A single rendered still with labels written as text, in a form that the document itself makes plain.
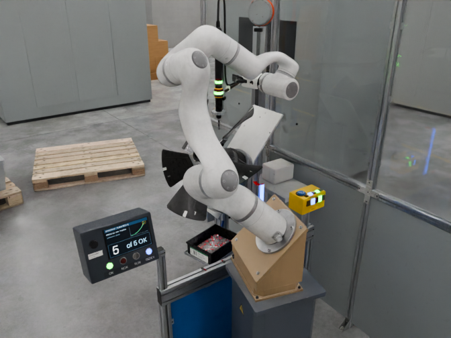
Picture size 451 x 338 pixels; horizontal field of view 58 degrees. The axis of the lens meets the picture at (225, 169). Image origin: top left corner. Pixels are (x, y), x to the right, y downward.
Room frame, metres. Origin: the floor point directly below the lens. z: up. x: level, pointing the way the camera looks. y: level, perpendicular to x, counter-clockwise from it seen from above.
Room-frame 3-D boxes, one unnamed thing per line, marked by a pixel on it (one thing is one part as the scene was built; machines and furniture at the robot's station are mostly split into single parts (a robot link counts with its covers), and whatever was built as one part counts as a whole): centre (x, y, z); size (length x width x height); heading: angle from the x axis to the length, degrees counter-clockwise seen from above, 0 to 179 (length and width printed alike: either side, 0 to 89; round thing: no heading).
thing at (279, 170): (2.45, -0.33, 0.92); 0.17 x 0.16 x 0.11; 125
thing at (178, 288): (1.61, -0.09, 0.82); 0.90 x 0.04 x 0.08; 125
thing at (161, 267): (1.36, 0.26, 0.96); 0.03 x 0.03 x 0.20; 35
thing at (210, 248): (1.70, 0.06, 0.83); 0.19 x 0.14 x 0.03; 140
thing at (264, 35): (2.63, -0.21, 0.90); 0.08 x 0.06 x 1.80; 70
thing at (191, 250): (1.70, 0.06, 0.85); 0.22 x 0.17 x 0.07; 140
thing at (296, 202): (1.83, -0.41, 1.02); 0.16 x 0.10 x 0.11; 125
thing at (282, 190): (2.37, -0.35, 0.85); 0.36 x 0.24 x 0.03; 35
